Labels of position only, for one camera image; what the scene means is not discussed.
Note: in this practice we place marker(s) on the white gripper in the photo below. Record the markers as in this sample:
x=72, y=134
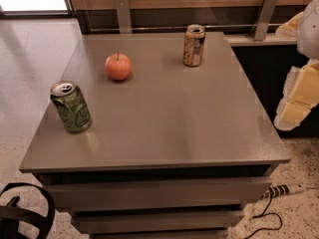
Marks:
x=309, y=29

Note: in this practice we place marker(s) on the orange soda can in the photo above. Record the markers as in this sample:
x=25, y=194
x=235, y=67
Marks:
x=193, y=45

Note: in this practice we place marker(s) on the green soda can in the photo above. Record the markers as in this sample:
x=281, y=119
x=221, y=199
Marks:
x=71, y=106

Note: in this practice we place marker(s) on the grey side counter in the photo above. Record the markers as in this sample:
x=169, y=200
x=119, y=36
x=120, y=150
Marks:
x=249, y=41

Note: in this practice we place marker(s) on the white power strip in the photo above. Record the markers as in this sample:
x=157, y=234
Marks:
x=283, y=189

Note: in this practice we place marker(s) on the grey drawer cabinet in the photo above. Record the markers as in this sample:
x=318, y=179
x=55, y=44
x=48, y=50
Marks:
x=172, y=152

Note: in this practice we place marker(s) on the red apple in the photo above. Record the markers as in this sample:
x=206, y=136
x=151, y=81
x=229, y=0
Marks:
x=118, y=66

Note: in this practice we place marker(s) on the right metal bracket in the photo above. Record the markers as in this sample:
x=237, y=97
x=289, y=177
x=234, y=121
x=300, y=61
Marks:
x=264, y=16

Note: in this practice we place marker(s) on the metal bracket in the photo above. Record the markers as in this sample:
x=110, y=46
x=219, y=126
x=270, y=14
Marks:
x=264, y=16
x=124, y=16

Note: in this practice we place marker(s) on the left metal bracket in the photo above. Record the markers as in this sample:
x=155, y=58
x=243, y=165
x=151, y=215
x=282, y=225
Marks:
x=124, y=16

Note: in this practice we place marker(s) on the metal rail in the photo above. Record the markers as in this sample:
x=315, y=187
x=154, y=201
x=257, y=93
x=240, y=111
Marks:
x=222, y=28

